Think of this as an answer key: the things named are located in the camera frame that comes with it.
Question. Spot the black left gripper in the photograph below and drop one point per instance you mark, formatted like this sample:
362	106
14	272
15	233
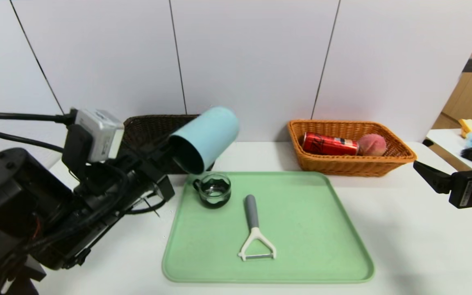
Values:
163	179

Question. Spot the red soda can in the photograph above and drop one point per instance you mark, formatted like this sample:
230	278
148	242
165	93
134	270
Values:
328	144

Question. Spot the blue plastic cup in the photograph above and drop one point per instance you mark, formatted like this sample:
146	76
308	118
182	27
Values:
211	131

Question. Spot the orange wicker basket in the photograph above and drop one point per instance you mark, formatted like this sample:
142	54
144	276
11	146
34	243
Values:
342	166

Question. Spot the black sign on cabinet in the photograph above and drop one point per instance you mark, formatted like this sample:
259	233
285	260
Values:
470	65

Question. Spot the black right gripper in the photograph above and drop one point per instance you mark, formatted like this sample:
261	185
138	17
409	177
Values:
466	188

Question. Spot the light green plastic tray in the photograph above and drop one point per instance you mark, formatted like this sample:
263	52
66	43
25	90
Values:
301	246

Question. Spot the black table corner bracket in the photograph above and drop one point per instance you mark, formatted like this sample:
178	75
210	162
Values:
427	142

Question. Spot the wooden cabinet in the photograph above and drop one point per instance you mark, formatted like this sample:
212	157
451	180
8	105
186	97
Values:
471	102

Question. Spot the dark brown wicker basket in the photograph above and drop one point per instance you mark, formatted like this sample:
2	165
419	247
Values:
146	127

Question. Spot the white side table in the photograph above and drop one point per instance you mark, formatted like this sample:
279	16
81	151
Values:
445	141

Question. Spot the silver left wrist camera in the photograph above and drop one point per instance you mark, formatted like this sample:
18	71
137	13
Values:
100	133

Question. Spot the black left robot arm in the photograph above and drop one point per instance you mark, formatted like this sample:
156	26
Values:
10	192

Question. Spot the pink peach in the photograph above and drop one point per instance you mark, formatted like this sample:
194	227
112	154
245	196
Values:
372	144

